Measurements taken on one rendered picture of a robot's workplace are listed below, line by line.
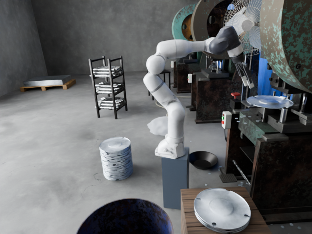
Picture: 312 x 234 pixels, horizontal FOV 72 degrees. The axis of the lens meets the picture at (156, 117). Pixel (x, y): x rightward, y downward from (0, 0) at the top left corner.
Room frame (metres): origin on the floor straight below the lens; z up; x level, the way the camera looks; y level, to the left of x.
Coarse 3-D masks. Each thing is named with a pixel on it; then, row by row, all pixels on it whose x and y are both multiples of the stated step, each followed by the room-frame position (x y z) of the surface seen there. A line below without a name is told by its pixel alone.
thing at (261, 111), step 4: (244, 100) 1.48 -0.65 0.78; (244, 104) 1.41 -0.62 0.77; (248, 104) 1.39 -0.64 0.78; (260, 108) 1.42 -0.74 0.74; (264, 108) 1.37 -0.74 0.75; (260, 112) 1.41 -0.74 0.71; (264, 112) 1.37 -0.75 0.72; (268, 112) 1.37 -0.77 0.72; (272, 112) 1.37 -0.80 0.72; (260, 116) 1.40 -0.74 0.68; (264, 116) 1.37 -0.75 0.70; (260, 120) 1.40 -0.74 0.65; (264, 120) 1.37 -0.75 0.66
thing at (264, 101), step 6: (252, 96) 1.55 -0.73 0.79; (258, 96) 1.56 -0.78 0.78; (264, 96) 1.55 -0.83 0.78; (270, 96) 1.54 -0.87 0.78; (252, 102) 1.42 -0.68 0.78; (258, 102) 1.42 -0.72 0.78; (264, 102) 1.39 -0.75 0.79; (270, 102) 1.39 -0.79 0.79; (276, 102) 1.38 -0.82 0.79; (282, 102) 1.39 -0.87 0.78; (288, 102) 1.39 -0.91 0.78; (270, 108) 1.29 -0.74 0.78; (276, 108) 1.28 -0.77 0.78
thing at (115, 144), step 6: (114, 138) 1.92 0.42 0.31; (120, 138) 1.91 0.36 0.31; (126, 138) 1.90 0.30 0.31; (102, 144) 1.81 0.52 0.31; (108, 144) 1.80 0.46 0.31; (114, 144) 1.78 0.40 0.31; (120, 144) 1.78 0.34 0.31; (126, 144) 1.78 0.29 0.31; (102, 150) 1.69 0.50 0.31; (108, 150) 1.69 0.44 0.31; (114, 150) 1.68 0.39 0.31; (120, 150) 1.67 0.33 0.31
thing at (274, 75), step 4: (272, 76) 1.45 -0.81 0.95; (276, 76) 1.40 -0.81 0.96; (272, 80) 1.44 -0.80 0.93; (276, 80) 1.38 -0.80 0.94; (280, 80) 1.37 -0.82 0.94; (272, 84) 1.43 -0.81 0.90; (276, 84) 1.38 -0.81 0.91; (280, 84) 1.37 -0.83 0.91; (284, 84) 1.35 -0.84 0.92; (288, 84) 1.34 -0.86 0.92; (284, 88) 1.35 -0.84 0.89; (288, 88) 1.34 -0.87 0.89
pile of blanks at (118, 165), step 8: (104, 152) 1.69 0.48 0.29; (112, 152) 1.65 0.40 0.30; (120, 152) 1.67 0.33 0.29; (128, 152) 1.74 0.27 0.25; (104, 160) 1.69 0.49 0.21; (112, 160) 1.65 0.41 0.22; (120, 160) 1.67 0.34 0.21; (128, 160) 1.72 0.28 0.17; (104, 168) 1.70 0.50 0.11; (112, 168) 1.66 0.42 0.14; (120, 168) 1.67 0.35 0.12; (128, 168) 1.71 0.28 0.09; (112, 176) 1.66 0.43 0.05; (120, 176) 1.66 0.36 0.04; (128, 176) 1.70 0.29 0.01
